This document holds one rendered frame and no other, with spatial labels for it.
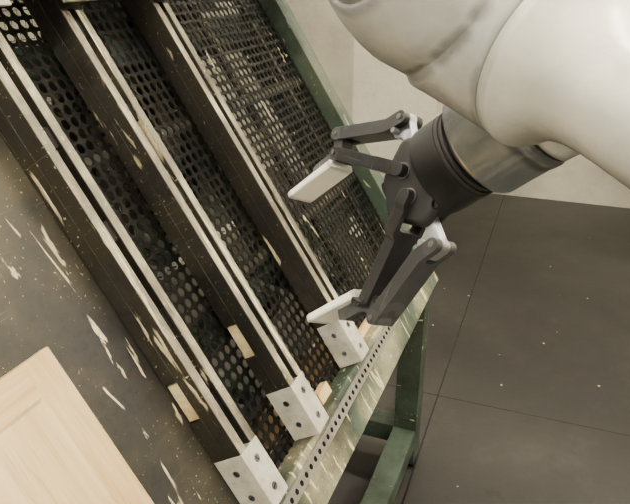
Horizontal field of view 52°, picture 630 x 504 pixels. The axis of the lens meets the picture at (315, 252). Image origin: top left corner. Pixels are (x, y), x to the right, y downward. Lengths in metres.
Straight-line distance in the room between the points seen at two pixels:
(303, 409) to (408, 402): 1.20
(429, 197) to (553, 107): 0.25
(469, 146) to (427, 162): 0.04
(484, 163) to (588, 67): 0.21
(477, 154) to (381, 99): 4.06
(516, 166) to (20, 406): 0.79
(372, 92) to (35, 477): 3.84
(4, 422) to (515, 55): 0.88
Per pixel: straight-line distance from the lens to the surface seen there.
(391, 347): 1.90
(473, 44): 0.30
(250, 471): 1.26
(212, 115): 1.61
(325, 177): 0.65
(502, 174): 0.49
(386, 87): 4.52
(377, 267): 0.56
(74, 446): 1.09
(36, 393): 1.07
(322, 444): 1.48
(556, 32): 0.30
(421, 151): 0.52
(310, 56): 2.27
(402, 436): 2.64
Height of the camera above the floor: 1.84
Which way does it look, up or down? 24 degrees down
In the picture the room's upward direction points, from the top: straight up
